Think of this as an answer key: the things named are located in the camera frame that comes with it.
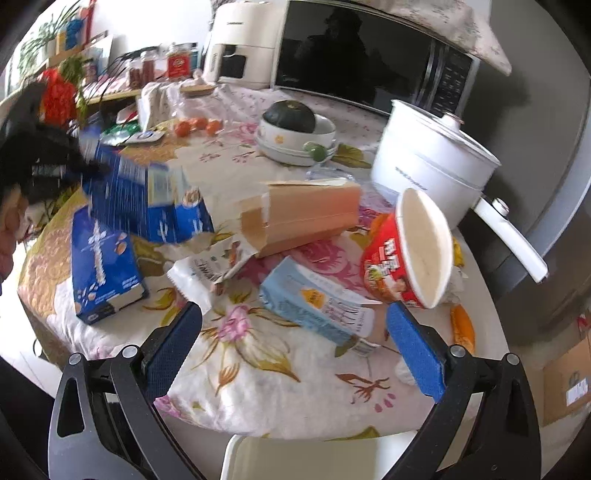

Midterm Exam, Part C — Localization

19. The light blue milk carton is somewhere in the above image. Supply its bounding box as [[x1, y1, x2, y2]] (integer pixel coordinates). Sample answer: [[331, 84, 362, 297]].
[[259, 256, 384, 358]]

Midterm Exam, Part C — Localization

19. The white electric cooking pot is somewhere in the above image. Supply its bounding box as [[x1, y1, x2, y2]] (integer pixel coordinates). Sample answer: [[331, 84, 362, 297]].
[[370, 99, 549, 283]]

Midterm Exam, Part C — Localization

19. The white plastic bag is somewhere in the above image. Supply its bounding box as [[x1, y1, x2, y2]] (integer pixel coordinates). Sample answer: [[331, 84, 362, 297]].
[[136, 82, 183, 132]]

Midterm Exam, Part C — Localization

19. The shiny orange wrapper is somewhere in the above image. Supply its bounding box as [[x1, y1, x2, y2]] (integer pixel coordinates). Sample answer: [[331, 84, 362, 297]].
[[450, 305, 476, 356]]

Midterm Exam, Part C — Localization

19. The grey refrigerator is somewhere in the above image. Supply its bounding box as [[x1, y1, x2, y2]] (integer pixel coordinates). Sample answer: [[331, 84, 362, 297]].
[[462, 0, 591, 347]]

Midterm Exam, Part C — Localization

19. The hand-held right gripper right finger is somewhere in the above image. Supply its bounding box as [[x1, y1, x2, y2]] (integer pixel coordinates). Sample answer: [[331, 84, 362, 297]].
[[385, 301, 542, 480]]

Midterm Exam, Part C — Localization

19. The brown cardboard carton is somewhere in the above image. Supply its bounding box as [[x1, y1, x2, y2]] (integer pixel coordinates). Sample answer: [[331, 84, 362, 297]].
[[240, 178, 362, 259]]

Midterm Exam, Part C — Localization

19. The floral tablecloth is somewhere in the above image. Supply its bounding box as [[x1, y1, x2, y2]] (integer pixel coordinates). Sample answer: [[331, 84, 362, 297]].
[[18, 83, 481, 439]]

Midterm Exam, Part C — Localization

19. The green plant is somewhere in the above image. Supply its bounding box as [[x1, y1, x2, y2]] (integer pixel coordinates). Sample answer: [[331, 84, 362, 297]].
[[18, 0, 93, 125]]

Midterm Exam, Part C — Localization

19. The floral cover cloth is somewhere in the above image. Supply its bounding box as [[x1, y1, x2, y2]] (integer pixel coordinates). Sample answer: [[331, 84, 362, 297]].
[[360, 0, 513, 77]]

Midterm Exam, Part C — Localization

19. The red bag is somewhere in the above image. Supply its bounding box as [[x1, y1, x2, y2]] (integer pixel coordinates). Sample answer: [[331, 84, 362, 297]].
[[41, 69, 79, 125]]

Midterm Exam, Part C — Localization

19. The glass jar with wooden lid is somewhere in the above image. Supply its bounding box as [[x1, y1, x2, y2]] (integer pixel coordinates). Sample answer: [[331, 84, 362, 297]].
[[168, 71, 225, 139]]

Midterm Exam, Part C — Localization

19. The white air fryer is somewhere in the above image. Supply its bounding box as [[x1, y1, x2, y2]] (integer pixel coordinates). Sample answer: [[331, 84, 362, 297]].
[[202, 2, 289, 90]]

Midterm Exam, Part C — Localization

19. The dark green squash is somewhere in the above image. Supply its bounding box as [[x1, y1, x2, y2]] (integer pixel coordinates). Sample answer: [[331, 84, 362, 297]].
[[263, 100, 317, 134]]

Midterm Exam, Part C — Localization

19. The white tissue ball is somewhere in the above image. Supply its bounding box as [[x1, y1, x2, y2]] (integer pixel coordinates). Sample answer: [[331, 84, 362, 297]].
[[396, 357, 421, 386]]

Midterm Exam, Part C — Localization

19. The red instant noodle cup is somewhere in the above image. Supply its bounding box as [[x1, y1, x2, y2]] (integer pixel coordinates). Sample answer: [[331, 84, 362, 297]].
[[360, 187, 455, 310]]

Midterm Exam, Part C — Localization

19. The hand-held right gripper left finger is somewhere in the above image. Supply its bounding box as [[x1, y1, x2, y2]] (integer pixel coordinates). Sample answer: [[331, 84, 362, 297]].
[[47, 301, 206, 480]]

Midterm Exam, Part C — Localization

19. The white plate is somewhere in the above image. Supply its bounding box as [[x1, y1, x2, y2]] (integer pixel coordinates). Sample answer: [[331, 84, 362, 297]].
[[256, 134, 340, 163], [259, 143, 340, 168]]

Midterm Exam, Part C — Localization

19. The blue cereal carton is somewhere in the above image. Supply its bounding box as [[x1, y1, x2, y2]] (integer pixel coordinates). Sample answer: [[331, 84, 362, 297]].
[[81, 129, 215, 245]]

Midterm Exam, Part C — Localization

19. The white snack wrapper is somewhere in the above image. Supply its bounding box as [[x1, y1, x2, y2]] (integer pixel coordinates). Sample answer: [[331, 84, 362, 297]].
[[166, 233, 259, 308]]

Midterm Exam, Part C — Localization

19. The dark blue cereal box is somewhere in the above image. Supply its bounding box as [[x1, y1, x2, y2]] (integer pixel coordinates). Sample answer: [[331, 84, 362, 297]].
[[71, 205, 149, 326]]

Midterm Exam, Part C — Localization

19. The person's left hand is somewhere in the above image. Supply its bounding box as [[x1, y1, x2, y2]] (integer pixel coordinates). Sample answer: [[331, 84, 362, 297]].
[[0, 185, 31, 282]]

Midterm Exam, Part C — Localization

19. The cardboard box with white label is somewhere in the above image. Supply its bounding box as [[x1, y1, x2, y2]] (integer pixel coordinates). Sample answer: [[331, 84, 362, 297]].
[[540, 332, 591, 428]]

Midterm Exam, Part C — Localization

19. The white tissue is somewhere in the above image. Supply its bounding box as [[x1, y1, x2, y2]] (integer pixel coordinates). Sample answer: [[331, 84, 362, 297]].
[[438, 265, 469, 305]]

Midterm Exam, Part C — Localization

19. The brown spice jar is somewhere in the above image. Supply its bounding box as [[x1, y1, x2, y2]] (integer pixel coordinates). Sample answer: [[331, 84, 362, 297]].
[[140, 50, 158, 86]]

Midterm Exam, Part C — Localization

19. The black microwave oven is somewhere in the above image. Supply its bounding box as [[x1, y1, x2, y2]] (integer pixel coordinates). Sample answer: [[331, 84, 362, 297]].
[[270, 0, 481, 116]]

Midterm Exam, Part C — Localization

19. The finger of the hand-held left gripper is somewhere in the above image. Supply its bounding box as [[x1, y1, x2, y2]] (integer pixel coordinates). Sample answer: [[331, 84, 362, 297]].
[[65, 134, 114, 183]]

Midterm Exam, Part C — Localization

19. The green and white packet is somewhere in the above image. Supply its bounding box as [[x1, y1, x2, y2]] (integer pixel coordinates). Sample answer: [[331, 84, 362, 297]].
[[99, 121, 141, 148]]

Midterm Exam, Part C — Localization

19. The white bowl with green handle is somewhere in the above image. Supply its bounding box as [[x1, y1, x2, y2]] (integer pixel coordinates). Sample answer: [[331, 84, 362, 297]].
[[257, 113, 337, 161]]

